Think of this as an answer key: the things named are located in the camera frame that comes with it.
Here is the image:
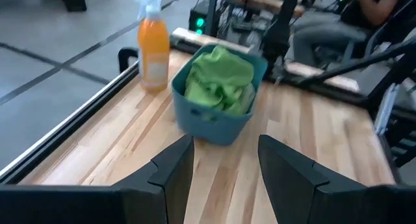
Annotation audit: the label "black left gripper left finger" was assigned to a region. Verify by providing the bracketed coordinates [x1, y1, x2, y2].
[0, 134, 195, 224]

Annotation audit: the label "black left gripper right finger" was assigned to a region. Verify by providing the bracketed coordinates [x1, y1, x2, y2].
[257, 134, 416, 224]

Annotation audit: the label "green microfiber towel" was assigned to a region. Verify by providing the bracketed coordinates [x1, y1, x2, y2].
[190, 45, 256, 88]
[224, 82, 257, 116]
[184, 77, 228, 108]

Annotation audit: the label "teal plastic basket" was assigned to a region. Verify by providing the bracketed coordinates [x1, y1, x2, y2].
[171, 44, 269, 146]

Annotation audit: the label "orange spray bottle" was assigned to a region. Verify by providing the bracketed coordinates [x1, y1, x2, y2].
[133, 0, 171, 92]

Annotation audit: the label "black computer green lights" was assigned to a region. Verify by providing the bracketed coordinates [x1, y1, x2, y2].
[188, 6, 213, 37]

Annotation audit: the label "person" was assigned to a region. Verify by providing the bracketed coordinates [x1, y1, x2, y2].
[292, 0, 416, 69]

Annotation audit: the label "wooden workbench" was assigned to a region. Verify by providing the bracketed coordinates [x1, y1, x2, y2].
[203, 0, 306, 18]

